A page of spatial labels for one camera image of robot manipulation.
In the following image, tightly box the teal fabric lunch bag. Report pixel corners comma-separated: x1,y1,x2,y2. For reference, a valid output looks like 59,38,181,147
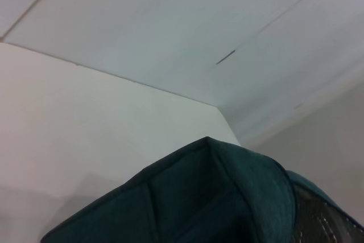
39,136,364,243

